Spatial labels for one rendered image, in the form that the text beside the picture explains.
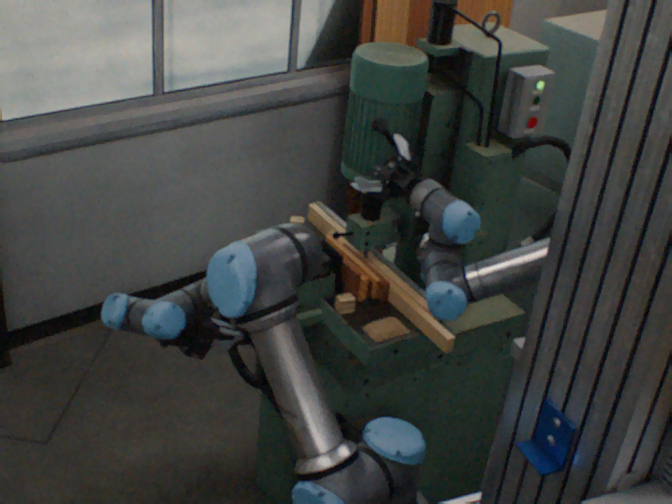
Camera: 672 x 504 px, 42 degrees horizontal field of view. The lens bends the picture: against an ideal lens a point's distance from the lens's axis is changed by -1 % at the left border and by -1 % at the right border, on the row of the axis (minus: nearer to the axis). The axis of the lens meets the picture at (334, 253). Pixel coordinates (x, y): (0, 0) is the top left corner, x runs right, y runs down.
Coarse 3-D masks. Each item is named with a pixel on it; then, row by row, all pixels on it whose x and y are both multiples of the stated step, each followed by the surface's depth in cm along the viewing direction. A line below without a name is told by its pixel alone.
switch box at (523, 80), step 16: (512, 80) 208; (528, 80) 205; (544, 80) 208; (512, 96) 210; (528, 96) 208; (544, 96) 211; (512, 112) 211; (528, 112) 211; (544, 112) 214; (512, 128) 212; (528, 128) 213
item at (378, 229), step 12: (348, 216) 224; (360, 216) 224; (384, 216) 226; (396, 216) 226; (348, 228) 225; (360, 228) 220; (372, 228) 222; (384, 228) 224; (348, 240) 226; (360, 240) 222; (372, 240) 224; (384, 240) 226
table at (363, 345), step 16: (304, 224) 253; (320, 240) 246; (336, 288) 226; (320, 304) 222; (368, 304) 221; (384, 304) 221; (304, 320) 219; (320, 320) 222; (336, 320) 216; (352, 320) 214; (368, 320) 215; (400, 320) 216; (352, 336) 211; (368, 336) 209; (400, 336) 210; (416, 336) 212; (352, 352) 213; (368, 352) 206; (384, 352) 208; (400, 352) 211; (416, 352) 215
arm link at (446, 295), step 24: (456, 264) 173; (480, 264) 166; (504, 264) 164; (528, 264) 163; (432, 288) 167; (456, 288) 165; (480, 288) 165; (504, 288) 165; (432, 312) 167; (456, 312) 166
